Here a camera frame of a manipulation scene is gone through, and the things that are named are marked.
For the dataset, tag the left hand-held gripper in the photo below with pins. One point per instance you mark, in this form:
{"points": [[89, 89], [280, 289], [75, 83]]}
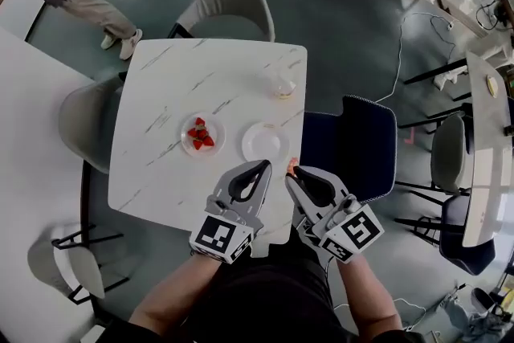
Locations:
{"points": [[225, 237]]}

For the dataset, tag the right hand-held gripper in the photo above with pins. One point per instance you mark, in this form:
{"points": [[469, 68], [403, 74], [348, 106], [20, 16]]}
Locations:
{"points": [[353, 231]]}

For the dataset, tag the orange shrimp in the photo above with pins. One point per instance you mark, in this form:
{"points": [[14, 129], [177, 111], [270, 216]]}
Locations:
{"points": [[292, 166]]}

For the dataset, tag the white plate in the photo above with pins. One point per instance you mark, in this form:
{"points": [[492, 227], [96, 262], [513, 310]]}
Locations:
{"points": [[265, 142]]}

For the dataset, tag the person's right forearm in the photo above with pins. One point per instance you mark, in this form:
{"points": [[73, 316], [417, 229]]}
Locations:
{"points": [[369, 301]]}

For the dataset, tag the person's left forearm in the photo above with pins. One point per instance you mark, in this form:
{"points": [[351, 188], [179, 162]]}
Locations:
{"points": [[172, 293]]}

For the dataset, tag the red strawberry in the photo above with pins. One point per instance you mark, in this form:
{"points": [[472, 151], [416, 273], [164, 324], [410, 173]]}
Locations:
{"points": [[202, 133], [197, 144], [199, 121], [192, 132], [208, 141]]}

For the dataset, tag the navy fabric chair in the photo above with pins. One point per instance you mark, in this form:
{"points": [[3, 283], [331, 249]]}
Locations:
{"points": [[357, 144]]}

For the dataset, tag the clear plastic dish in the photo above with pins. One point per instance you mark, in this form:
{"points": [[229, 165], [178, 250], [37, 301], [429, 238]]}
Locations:
{"points": [[217, 128]]}

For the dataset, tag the clear glass jar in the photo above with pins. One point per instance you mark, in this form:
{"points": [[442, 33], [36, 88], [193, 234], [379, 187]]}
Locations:
{"points": [[283, 86]]}

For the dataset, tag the person's black clothing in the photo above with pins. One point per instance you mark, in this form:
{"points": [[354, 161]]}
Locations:
{"points": [[265, 293]]}

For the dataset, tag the grey shell chair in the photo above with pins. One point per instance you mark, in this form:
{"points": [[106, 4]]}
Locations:
{"points": [[233, 4], [64, 265], [88, 120], [449, 148]]}

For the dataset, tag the navy shell chair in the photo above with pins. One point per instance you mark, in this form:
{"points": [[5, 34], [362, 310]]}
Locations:
{"points": [[466, 237]]}

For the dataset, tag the grey narrow table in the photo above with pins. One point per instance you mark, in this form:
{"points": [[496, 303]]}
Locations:
{"points": [[484, 156]]}

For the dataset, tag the yellow flat item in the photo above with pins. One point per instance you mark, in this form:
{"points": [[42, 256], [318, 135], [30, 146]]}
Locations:
{"points": [[492, 86]]}

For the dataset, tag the large white table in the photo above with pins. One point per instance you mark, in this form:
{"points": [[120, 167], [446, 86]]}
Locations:
{"points": [[32, 172]]}

